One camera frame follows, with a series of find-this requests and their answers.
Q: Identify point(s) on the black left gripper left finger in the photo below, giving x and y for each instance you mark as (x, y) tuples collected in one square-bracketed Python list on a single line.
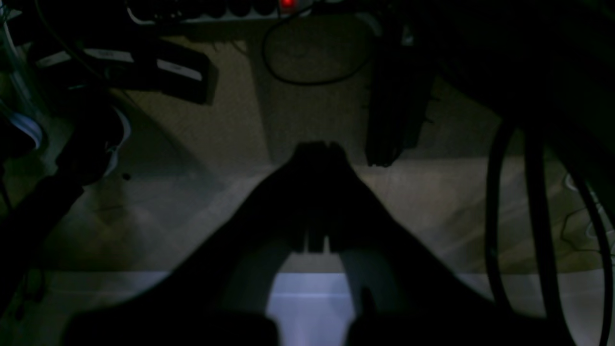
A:
[(218, 295)]

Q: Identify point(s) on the white power strip red switch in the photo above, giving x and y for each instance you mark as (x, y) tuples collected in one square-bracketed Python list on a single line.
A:
[(157, 12)]

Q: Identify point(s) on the black table leg post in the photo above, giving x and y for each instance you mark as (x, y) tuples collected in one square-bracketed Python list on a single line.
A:
[(401, 86)]

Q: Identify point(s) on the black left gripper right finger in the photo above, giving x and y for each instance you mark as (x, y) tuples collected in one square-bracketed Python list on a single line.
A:
[(406, 296)]

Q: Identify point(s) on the black power adapter brick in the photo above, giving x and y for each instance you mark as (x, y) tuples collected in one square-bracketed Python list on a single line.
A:
[(148, 65)]

